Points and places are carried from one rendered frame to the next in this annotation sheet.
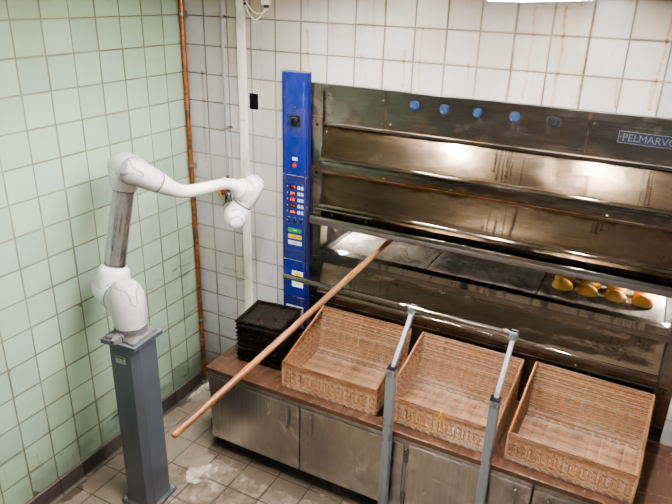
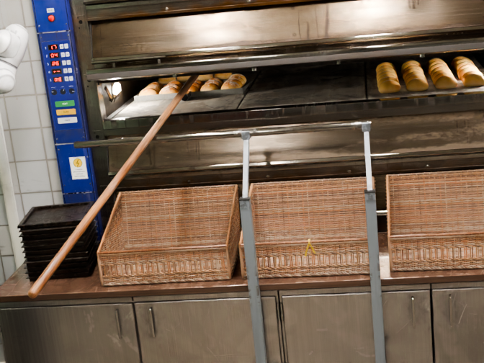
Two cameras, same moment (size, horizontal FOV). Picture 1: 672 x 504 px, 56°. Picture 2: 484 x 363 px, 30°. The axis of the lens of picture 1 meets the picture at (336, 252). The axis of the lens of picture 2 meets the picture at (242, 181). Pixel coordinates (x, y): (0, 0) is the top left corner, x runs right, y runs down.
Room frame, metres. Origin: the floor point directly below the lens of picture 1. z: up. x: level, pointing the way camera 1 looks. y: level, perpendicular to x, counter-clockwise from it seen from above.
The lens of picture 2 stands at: (-0.69, 0.78, 1.95)
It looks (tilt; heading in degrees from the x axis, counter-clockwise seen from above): 16 degrees down; 342
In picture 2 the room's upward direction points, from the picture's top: 6 degrees counter-clockwise
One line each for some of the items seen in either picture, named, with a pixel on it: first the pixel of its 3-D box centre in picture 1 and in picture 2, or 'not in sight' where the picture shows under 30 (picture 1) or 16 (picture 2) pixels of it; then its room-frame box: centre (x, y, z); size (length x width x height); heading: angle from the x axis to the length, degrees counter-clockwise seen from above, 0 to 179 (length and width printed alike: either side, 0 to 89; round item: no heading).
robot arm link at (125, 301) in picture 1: (127, 302); not in sight; (2.65, 0.97, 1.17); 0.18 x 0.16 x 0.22; 41
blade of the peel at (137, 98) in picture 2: not in sight; (194, 88); (3.73, -0.48, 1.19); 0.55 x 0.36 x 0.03; 63
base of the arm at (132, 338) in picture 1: (128, 330); not in sight; (2.63, 0.98, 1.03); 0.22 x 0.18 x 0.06; 156
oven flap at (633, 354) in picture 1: (472, 312); (303, 142); (2.92, -0.72, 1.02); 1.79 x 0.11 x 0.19; 63
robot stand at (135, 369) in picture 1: (141, 419); not in sight; (2.64, 0.97, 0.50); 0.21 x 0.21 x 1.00; 66
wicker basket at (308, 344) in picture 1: (347, 356); (171, 232); (2.95, -0.08, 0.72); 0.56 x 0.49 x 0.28; 64
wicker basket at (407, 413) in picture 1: (454, 388); (310, 225); (2.68, -0.61, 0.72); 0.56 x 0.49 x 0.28; 62
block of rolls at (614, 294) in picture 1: (607, 273); (427, 73); (3.05, -1.43, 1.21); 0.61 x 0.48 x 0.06; 153
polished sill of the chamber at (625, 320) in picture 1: (476, 286); (301, 109); (2.94, -0.73, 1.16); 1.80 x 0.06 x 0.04; 63
